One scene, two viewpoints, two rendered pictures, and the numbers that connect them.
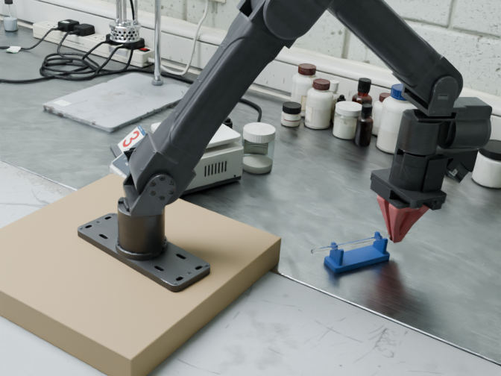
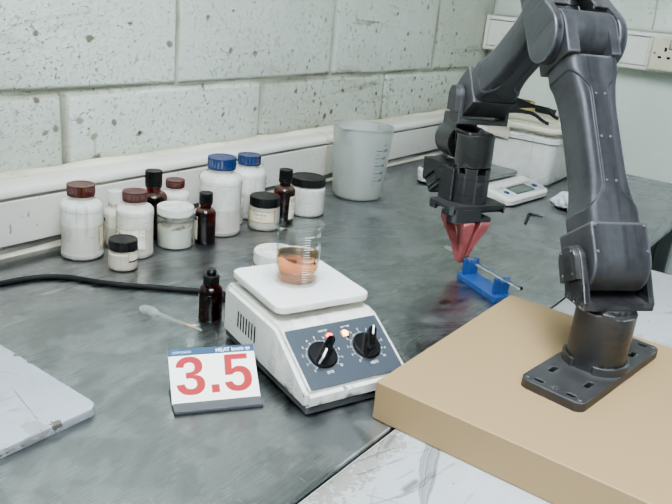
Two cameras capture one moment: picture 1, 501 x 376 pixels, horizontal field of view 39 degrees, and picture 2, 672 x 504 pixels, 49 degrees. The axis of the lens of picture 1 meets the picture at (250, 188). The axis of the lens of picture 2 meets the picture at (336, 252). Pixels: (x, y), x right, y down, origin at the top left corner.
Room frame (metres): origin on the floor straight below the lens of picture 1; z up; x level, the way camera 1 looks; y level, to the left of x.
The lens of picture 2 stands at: (1.06, 0.88, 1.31)
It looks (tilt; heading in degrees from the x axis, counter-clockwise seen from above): 20 degrees down; 274
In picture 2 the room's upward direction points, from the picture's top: 6 degrees clockwise
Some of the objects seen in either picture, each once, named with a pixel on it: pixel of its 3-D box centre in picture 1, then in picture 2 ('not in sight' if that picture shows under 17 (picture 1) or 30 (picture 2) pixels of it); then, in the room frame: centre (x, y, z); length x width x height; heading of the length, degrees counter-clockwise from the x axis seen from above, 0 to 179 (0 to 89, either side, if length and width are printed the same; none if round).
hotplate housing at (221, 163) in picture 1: (182, 157); (307, 327); (1.13, 0.12, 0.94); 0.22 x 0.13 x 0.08; 128
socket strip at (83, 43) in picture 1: (91, 42); not in sight; (1.85, 0.45, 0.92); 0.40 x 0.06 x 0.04; 59
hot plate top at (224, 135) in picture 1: (195, 132); (299, 284); (1.15, 0.10, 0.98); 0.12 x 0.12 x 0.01; 38
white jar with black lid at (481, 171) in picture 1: (494, 163); (306, 194); (1.21, -0.45, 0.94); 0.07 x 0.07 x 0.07
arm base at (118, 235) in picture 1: (141, 227); (600, 337); (0.81, 0.14, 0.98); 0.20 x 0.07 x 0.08; 52
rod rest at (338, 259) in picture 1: (358, 251); (484, 278); (0.90, -0.17, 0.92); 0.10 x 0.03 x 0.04; 120
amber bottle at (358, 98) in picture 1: (361, 104); (153, 203); (1.43, -0.22, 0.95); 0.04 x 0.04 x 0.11
